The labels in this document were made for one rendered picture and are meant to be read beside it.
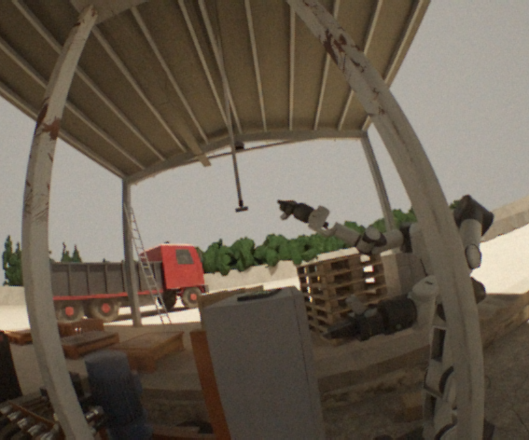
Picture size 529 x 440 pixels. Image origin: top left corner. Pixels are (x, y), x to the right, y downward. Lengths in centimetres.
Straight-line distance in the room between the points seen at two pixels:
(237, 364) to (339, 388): 182
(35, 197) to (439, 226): 92
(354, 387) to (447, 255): 194
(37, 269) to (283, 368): 63
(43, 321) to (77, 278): 813
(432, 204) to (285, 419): 55
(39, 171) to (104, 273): 839
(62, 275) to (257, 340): 837
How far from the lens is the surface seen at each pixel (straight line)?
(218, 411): 64
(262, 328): 54
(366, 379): 238
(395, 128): 54
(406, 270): 376
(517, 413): 209
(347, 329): 60
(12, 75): 539
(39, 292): 71
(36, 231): 72
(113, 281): 914
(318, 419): 64
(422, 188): 52
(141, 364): 323
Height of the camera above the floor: 130
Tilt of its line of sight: 13 degrees up
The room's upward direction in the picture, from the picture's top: 10 degrees counter-clockwise
